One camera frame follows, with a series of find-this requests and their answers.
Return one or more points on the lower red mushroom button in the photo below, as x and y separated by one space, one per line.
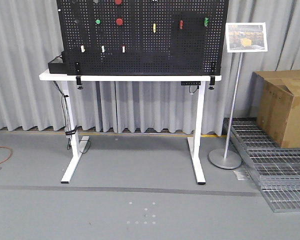
119 21

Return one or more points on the red mushroom button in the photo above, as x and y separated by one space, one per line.
119 21
118 2

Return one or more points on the upper red mushroom button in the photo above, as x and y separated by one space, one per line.
118 2

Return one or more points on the black desk control panel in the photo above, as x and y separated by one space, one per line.
191 83

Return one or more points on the white standing desk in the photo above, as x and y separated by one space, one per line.
193 142

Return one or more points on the right black clamp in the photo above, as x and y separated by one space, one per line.
212 76

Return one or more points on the black clamp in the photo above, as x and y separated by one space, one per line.
78 76
212 76

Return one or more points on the left black clamp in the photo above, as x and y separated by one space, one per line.
78 76

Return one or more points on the black perforated pegboard panel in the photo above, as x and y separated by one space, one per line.
170 51

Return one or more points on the black box on desk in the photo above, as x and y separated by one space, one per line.
58 64

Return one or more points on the silver sign stand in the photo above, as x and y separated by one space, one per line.
241 37

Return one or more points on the brown cardboard box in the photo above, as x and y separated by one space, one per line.
279 109

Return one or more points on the metal floor grating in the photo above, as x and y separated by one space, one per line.
275 170

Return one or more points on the red toggle switch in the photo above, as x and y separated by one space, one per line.
181 23

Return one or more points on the green toggle switch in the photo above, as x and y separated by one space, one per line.
206 21

